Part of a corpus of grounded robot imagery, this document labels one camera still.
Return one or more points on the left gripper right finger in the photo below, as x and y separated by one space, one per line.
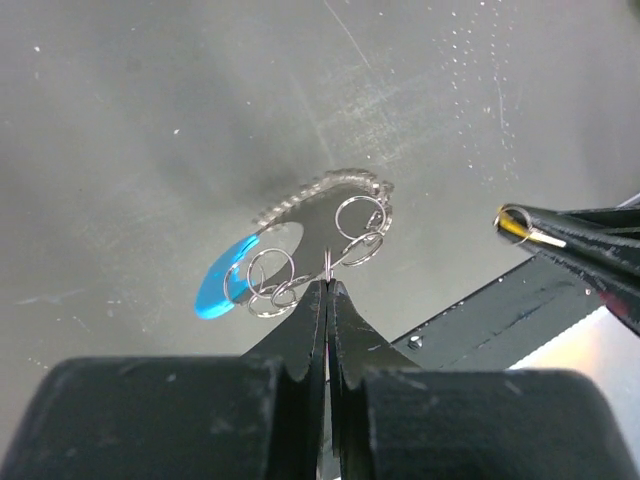
394 420

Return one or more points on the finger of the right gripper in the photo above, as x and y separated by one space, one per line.
619 291
616 227

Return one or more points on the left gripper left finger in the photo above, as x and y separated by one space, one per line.
259 415

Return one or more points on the small yellow tag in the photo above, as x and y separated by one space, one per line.
516 221

